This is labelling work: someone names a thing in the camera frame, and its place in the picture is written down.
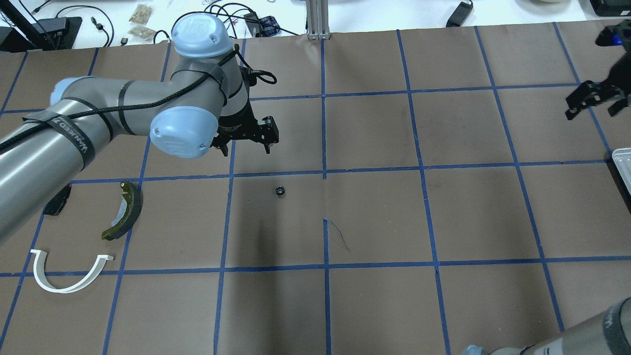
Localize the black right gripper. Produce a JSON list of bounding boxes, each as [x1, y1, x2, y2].
[[565, 59, 631, 121]]

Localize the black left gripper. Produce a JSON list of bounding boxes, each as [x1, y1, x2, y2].
[[212, 101, 280, 157]]

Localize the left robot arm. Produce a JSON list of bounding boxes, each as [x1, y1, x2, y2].
[[0, 11, 280, 244]]

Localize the green brake shoe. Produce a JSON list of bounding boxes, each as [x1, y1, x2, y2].
[[101, 180, 143, 241]]

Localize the black power adapter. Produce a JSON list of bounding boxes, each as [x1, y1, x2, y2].
[[445, 0, 474, 28]]

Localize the bag of small parts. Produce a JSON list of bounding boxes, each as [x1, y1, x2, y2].
[[129, 3, 153, 25]]

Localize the black brake pad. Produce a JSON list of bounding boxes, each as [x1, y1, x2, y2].
[[42, 184, 71, 216]]

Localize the white curved plastic part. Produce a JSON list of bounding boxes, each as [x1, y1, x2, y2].
[[31, 249, 115, 294]]

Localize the black braided cable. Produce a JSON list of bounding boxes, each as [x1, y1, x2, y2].
[[0, 47, 278, 153]]

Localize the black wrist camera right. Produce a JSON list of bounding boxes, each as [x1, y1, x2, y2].
[[595, 19, 631, 53]]

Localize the aluminium frame post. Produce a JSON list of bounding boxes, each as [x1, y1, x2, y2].
[[305, 0, 330, 40]]

